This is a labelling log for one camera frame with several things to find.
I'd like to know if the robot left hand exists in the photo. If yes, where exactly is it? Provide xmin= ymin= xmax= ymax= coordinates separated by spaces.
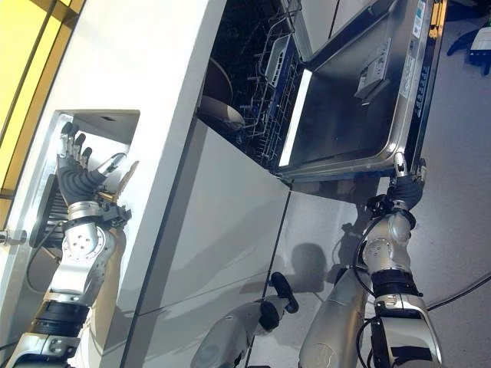
xmin=56 ymin=121 xmax=127 ymax=211

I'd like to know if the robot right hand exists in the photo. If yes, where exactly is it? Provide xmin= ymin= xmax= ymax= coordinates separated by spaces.
xmin=386 ymin=151 xmax=427 ymax=212

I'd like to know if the stainless dishwasher door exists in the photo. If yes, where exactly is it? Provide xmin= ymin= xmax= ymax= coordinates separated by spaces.
xmin=275 ymin=0 xmax=448 ymax=185

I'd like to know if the white sink basin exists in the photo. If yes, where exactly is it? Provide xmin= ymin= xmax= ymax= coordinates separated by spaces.
xmin=7 ymin=109 xmax=141 ymax=277

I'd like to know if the chrome faucet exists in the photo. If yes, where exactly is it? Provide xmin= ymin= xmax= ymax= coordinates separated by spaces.
xmin=0 ymin=228 xmax=28 ymax=247

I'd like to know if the white kitchen counter cabinet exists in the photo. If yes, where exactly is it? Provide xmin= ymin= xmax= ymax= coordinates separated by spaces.
xmin=0 ymin=0 xmax=384 ymax=368

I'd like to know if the grey detergent dispenser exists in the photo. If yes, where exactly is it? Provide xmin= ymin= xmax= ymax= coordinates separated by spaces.
xmin=354 ymin=37 xmax=393 ymax=104

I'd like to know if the blue floor object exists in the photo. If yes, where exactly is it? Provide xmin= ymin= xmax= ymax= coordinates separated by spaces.
xmin=446 ymin=21 xmax=491 ymax=77

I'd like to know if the beige bowl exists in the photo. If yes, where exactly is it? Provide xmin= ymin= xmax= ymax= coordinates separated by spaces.
xmin=198 ymin=95 xmax=246 ymax=130

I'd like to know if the large beige plate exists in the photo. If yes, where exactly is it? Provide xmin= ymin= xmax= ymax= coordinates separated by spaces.
xmin=203 ymin=57 xmax=233 ymax=101

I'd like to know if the grey cutlery basket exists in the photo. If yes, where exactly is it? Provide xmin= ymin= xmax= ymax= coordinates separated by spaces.
xmin=262 ymin=31 xmax=293 ymax=84

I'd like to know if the robot left leg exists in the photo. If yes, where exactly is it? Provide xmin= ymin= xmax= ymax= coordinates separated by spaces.
xmin=198 ymin=271 xmax=300 ymax=368

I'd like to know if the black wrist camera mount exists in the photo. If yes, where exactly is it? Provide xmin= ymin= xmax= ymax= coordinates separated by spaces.
xmin=97 ymin=189 xmax=133 ymax=229
xmin=366 ymin=194 xmax=389 ymax=220

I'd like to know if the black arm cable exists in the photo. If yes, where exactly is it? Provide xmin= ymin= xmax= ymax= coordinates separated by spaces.
xmin=25 ymin=220 xmax=67 ymax=278

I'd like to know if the black floor cable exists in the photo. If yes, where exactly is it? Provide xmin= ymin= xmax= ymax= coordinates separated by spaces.
xmin=424 ymin=276 xmax=491 ymax=312

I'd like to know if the grey wire dishwasher rack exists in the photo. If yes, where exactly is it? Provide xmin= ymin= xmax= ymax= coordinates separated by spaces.
xmin=238 ymin=11 xmax=308 ymax=169

